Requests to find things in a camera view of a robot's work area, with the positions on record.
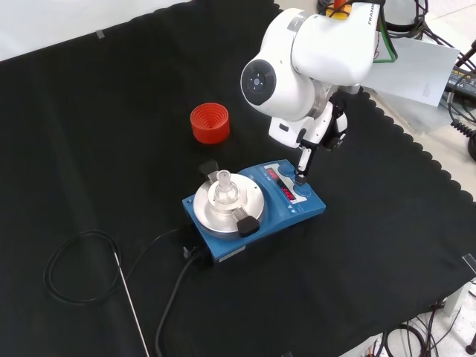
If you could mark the thin steel temperature probe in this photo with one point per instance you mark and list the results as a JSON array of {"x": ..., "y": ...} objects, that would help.
[{"x": 131, "y": 301}]

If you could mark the black power supply box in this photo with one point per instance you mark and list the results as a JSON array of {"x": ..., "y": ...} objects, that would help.
[{"x": 461, "y": 78}]

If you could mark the yellow stop button box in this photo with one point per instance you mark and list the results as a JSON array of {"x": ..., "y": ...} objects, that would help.
[{"x": 336, "y": 11}]

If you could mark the black cloth bench cover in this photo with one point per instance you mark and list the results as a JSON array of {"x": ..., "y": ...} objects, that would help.
[{"x": 186, "y": 223}]

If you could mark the clear round-bottom glass flask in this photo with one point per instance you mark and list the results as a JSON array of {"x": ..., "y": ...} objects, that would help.
[{"x": 224, "y": 189}]

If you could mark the blue-base heater with steel plate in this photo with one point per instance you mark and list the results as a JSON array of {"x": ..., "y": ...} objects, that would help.
[{"x": 256, "y": 208}]

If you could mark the pale grey board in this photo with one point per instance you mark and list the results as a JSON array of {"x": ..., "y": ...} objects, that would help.
[{"x": 416, "y": 74}]

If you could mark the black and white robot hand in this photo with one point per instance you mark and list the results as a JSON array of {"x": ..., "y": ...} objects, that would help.
[{"x": 316, "y": 134}]

